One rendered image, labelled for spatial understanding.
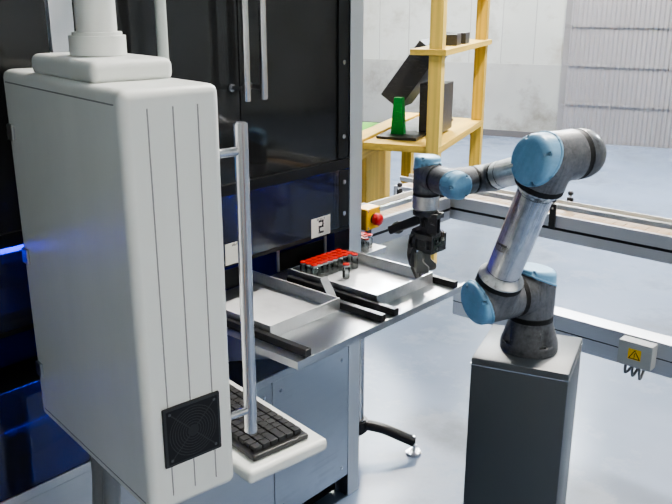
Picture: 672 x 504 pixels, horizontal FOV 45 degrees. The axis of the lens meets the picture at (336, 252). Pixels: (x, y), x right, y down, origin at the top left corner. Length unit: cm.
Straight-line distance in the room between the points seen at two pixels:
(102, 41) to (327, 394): 155
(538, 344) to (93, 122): 129
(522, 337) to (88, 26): 130
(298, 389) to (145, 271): 129
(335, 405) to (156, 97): 164
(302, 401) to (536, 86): 810
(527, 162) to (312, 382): 112
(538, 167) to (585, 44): 839
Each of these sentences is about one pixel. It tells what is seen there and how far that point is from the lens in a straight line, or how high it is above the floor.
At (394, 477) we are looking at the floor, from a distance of 307.
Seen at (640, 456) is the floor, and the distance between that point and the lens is 339.
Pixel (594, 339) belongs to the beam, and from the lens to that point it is 309.
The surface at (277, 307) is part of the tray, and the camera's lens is 218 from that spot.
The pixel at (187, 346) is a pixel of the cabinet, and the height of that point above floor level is 111.
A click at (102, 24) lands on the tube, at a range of 149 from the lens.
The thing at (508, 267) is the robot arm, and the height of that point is 107.
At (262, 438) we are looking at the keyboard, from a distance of 168.
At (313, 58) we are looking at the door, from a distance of 234.
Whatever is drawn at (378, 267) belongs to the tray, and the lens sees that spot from 249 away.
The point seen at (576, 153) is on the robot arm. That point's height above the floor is 136.
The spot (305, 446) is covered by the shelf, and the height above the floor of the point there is 80.
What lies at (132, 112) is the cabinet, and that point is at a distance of 127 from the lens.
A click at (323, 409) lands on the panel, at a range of 268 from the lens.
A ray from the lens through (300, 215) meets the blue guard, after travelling 236.
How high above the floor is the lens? 168
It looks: 18 degrees down
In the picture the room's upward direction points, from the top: straight up
